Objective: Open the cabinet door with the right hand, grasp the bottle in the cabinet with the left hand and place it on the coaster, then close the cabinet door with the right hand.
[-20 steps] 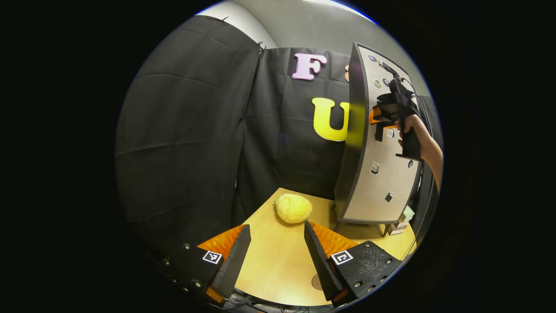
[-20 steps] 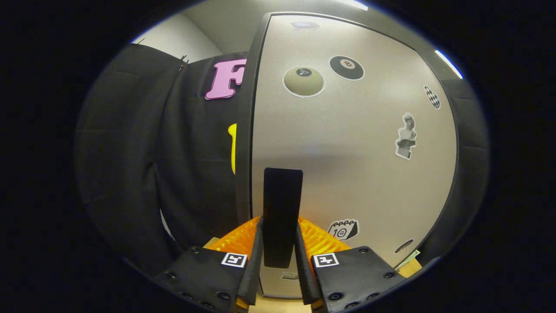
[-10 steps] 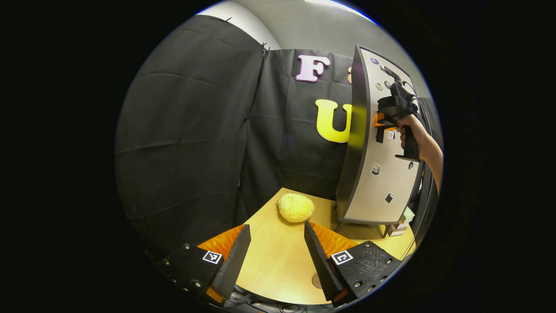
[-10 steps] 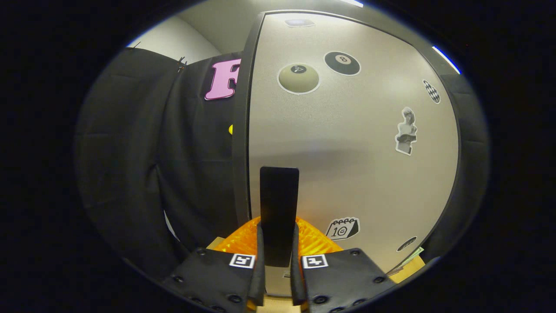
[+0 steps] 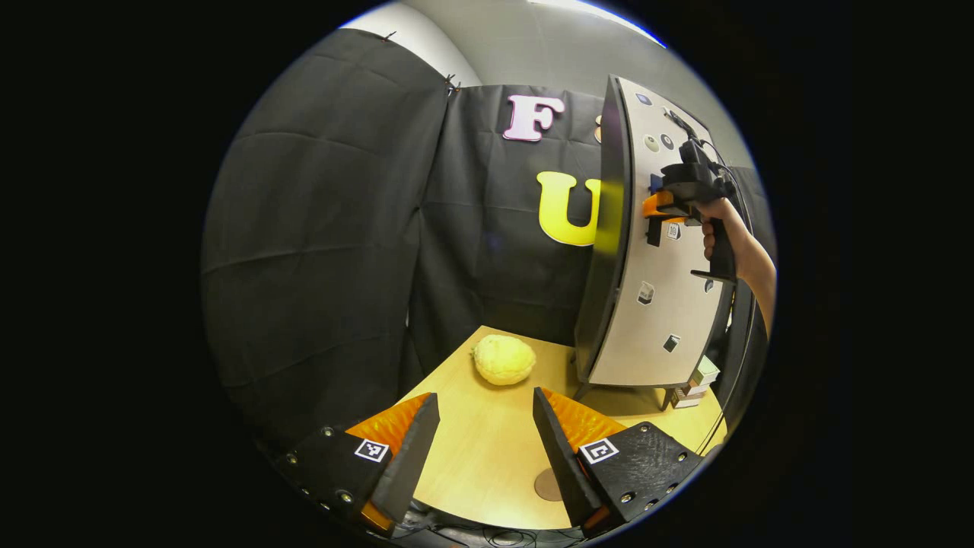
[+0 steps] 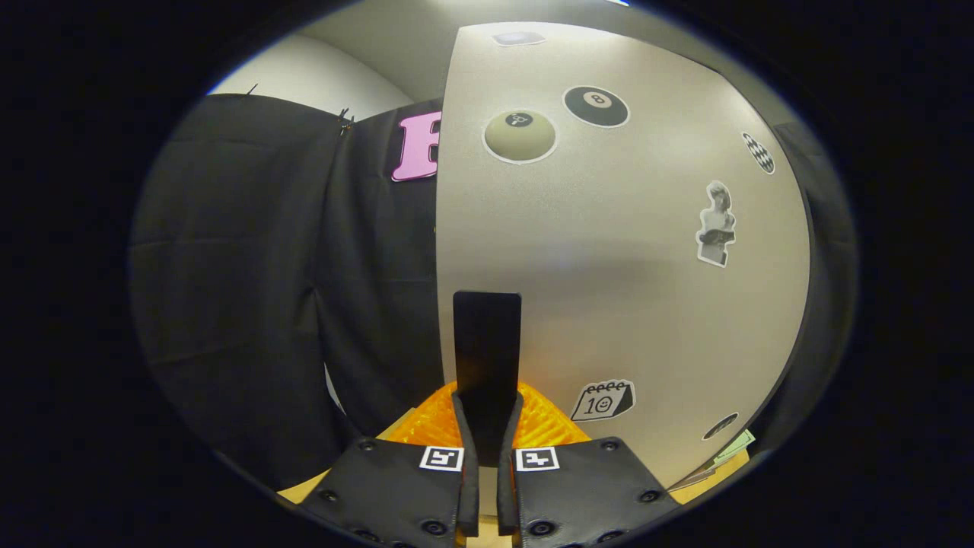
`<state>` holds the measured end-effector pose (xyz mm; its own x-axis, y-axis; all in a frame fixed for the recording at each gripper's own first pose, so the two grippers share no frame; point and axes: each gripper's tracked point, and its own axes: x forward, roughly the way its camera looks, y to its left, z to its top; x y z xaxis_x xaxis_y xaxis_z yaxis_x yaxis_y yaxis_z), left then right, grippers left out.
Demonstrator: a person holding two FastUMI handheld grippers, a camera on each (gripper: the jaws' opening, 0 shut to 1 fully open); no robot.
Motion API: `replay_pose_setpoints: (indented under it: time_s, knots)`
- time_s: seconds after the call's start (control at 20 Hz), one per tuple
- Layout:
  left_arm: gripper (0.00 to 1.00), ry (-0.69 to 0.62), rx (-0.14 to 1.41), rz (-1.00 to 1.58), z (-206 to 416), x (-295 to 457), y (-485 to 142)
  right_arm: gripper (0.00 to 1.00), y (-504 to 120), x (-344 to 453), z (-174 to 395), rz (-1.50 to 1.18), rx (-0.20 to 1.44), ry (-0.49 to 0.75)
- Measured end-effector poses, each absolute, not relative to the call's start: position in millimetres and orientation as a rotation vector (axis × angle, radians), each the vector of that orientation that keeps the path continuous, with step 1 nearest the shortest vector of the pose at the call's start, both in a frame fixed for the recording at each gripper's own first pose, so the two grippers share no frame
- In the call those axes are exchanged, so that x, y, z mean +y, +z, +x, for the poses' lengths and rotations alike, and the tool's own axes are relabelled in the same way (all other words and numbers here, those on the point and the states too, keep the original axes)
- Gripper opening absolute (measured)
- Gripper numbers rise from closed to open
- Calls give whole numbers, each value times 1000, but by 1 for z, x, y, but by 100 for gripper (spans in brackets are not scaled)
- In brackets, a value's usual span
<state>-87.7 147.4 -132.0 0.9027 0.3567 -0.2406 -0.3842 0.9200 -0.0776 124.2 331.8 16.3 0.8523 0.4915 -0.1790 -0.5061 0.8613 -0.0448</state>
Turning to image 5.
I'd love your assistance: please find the black backdrop cloth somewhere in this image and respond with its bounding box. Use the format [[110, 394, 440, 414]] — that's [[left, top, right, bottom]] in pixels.
[[202, 29, 777, 457]]

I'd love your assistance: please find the ceiling light panel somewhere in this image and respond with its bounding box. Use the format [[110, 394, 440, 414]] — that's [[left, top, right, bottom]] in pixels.
[[525, 0, 667, 49]]

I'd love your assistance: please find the yellow bumpy fruit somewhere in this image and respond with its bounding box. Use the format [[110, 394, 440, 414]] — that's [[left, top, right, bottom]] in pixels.
[[471, 334, 537, 387]]

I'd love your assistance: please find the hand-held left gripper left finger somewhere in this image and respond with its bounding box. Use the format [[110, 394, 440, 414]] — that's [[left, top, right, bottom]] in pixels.
[[271, 392, 441, 541]]

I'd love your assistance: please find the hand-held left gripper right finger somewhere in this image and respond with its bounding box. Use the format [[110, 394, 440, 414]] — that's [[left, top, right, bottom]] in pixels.
[[532, 387, 705, 540]]

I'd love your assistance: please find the dark grey cabinet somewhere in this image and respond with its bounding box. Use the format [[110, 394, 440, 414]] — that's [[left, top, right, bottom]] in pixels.
[[573, 74, 733, 402]]

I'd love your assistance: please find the black cabinet door handle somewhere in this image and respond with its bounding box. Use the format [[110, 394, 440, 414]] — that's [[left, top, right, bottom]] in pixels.
[[646, 174, 665, 249]]

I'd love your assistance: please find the round brown coaster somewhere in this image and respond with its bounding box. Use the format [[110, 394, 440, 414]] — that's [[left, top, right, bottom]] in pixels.
[[533, 467, 565, 503]]

